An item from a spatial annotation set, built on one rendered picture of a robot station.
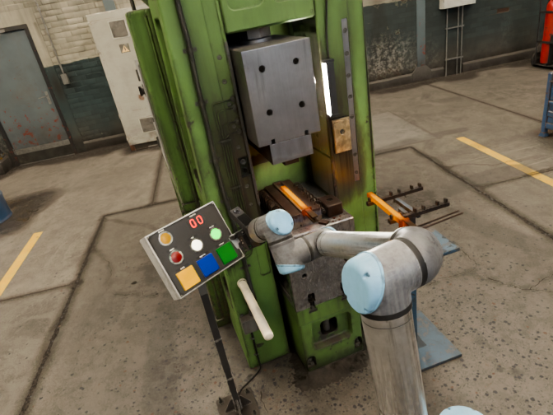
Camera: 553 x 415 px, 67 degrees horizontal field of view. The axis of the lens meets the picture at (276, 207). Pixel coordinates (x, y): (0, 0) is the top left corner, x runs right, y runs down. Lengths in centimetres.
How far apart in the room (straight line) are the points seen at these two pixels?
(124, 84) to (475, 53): 641
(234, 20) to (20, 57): 652
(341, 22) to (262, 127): 60
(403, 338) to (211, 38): 139
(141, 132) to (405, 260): 665
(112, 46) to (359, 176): 545
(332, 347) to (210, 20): 180
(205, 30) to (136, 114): 547
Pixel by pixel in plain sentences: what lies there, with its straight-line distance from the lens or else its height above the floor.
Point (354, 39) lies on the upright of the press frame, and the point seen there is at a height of 170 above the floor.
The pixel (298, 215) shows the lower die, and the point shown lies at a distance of 203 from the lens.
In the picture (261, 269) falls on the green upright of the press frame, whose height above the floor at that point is 66.
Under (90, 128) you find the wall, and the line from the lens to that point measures 813.
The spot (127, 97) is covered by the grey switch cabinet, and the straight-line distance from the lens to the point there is 723.
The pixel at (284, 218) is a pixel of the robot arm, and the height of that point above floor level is 128.
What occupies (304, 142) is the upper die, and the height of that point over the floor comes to 134.
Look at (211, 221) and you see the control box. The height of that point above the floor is 114.
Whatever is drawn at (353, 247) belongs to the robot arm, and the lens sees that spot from 120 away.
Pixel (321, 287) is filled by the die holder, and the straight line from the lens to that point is 222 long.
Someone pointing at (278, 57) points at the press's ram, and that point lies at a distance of 181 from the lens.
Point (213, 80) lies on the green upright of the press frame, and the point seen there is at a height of 166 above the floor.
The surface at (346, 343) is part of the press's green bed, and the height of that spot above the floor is 11.
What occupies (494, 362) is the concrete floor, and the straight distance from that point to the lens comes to 269.
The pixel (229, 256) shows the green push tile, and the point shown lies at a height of 100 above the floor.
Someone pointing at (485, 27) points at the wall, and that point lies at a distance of 936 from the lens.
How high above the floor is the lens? 195
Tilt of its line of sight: 27 degrees down
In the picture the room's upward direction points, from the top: 10 degrees counter-clockwise
